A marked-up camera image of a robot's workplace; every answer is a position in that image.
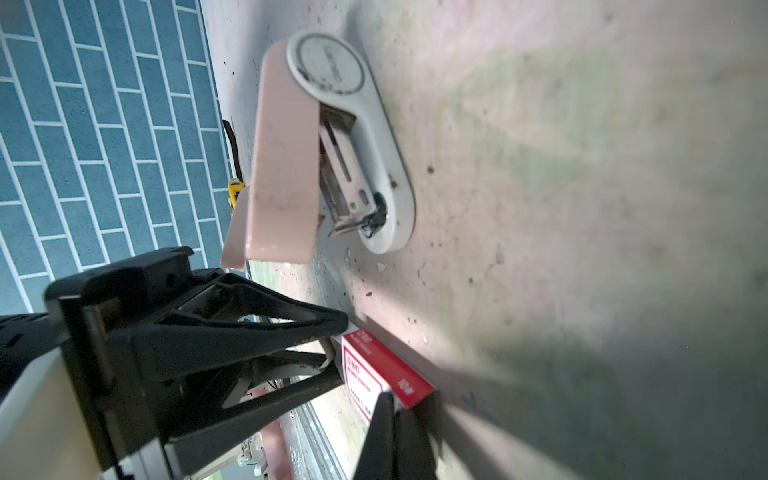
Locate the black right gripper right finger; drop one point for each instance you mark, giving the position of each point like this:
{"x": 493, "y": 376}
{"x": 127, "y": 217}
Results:
{"x": 413, "y": 458}

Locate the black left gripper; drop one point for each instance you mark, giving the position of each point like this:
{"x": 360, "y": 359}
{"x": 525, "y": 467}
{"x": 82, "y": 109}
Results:
{"x": 153, "y": 348}

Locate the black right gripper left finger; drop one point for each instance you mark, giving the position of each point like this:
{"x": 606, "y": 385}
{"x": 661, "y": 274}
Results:
{"x": 376, "y": 460}

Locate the red staple box sleeve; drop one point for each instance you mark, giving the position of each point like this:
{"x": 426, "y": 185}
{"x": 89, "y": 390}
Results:
{"x": 370, "y": 369}

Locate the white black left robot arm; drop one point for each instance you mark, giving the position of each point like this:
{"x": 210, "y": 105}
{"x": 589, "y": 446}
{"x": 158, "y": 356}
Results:
{"x": 43, "y": 430}

